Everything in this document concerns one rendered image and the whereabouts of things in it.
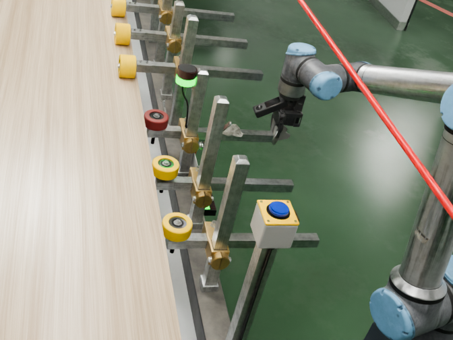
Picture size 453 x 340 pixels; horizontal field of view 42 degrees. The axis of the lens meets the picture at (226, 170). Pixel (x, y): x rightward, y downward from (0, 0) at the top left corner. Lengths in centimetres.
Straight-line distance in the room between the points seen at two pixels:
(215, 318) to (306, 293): 117
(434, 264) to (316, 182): 188
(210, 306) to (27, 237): 52
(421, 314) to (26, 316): 98
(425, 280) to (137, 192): 79
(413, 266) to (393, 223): 173
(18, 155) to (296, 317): 144
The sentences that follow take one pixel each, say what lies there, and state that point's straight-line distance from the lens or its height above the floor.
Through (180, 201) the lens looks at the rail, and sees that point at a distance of 194.
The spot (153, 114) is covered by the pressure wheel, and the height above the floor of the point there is 90.
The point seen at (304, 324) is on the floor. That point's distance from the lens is 264.
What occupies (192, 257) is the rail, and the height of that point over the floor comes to 70.
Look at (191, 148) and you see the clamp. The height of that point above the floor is 84.
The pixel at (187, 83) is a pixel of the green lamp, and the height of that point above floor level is 107.
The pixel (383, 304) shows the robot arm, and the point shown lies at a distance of 169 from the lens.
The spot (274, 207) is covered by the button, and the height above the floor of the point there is 123.
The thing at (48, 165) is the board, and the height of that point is 90.
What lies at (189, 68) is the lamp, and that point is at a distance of 182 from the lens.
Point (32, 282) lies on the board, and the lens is 140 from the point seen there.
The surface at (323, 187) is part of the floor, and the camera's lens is 339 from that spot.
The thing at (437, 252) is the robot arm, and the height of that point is 102.
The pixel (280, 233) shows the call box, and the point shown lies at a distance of 116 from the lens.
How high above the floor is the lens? 195
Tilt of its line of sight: 36 degrees down
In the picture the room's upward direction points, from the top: 14 degrees clockwise
